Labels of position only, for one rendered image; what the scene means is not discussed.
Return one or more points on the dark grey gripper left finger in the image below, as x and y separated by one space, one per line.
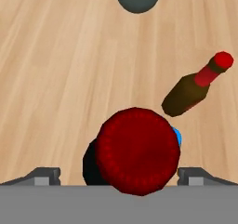
46 175

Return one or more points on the brown glass bottle red neck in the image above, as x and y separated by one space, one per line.
190 91

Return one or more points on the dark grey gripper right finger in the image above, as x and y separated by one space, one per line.
192 175

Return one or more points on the black bottle with red cap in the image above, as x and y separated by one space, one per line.
138 150

